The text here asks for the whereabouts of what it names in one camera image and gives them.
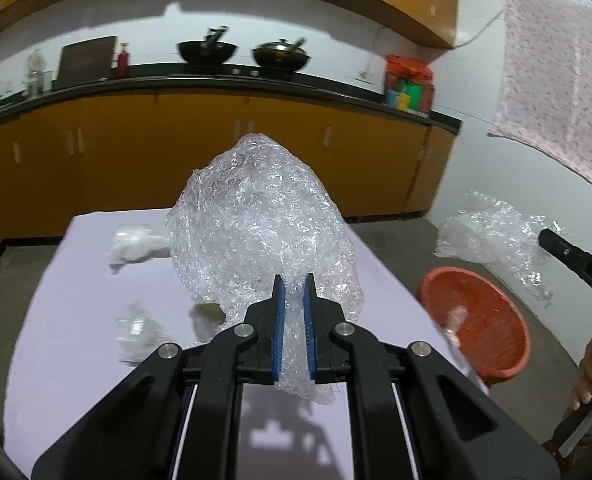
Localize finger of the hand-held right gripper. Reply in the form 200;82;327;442
538;228;592;277

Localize black gas stove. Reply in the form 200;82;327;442
176;62;297;81

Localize glass jar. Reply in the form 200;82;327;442
24;49;47;97

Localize large bubble wrap sheet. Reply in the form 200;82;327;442
166;132;366;406

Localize black wok with lid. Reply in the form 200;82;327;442
251;37;311;72

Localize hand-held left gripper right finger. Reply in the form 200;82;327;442
303;273;561;480

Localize floral curtain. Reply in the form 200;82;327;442
486;0;592;195

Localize dark cutting board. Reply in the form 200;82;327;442
57;36;118;81

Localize clear plastic bag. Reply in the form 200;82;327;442
116;302;169;362

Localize green plastic bag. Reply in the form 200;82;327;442
190;302;227;347

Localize black kitchen countertop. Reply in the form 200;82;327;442
0;62;463;137

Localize person's right hand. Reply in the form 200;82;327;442
573;327;592;412

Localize small bubble wrap sheet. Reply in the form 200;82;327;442
435;189;567;307

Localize white tablecloth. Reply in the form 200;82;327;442
3;208;489;480

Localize orange plastic basket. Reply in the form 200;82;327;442
417;267;532;387

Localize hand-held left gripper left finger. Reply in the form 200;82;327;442
31;274;289;480

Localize wooden base cabinets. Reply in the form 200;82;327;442
0;87;457;287

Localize white cable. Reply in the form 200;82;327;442
363;7;507;79

